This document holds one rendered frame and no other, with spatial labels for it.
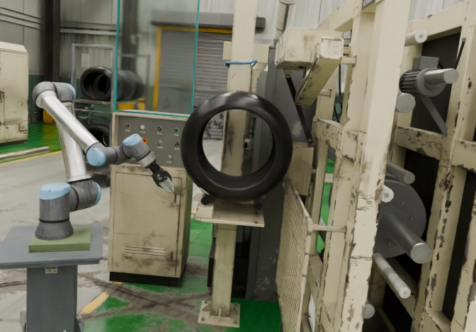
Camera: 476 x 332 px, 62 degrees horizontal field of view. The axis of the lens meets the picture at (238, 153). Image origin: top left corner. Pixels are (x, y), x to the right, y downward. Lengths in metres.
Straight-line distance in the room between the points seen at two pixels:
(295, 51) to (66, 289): 1.69
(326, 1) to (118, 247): 9.47
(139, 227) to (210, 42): 9.13
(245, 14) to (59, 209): 1.49
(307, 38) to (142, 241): 1.92
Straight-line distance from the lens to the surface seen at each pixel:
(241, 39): 2.43
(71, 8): 13.69
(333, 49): 1.74
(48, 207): 2.31
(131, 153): 2.12
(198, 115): 2.05
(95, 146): 2.11
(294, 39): 1.81
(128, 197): 2.98
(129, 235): 3.07
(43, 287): 2.43
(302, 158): 2.40
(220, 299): 2.76
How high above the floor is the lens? 1.50
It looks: 9 degrees down
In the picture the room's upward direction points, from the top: 5 degrees clockwise
